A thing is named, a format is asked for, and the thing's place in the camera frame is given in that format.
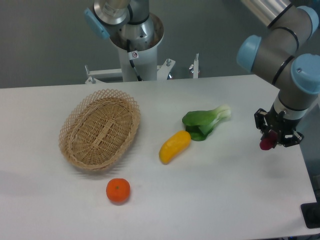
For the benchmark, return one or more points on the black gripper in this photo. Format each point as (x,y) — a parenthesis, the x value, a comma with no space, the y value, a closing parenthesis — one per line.
(282,121)

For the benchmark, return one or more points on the purple sweet potato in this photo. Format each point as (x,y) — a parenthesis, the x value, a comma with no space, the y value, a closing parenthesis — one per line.
(268,141)

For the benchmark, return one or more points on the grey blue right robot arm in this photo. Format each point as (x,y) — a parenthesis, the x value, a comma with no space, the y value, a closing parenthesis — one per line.
(273,59)

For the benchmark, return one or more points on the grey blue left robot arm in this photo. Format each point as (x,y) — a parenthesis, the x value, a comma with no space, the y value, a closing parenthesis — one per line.
(106,17)

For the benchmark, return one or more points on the green bok choy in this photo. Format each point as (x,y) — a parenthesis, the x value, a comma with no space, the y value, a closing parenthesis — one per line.
(200,123)

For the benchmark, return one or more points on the black device at table edge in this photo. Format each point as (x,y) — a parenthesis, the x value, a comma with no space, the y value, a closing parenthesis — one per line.
(311,214)

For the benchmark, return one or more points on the yellow squash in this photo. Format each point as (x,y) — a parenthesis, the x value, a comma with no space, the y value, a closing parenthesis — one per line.
(175,145)

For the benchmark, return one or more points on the orange tangerine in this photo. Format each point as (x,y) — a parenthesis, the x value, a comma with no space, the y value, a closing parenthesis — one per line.
(118,190)

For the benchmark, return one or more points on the oval woven wicker basket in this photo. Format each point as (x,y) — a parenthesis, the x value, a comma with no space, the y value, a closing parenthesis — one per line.
(100,129)

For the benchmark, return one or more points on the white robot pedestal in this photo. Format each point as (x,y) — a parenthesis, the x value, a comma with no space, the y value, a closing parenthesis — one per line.
(137,47)

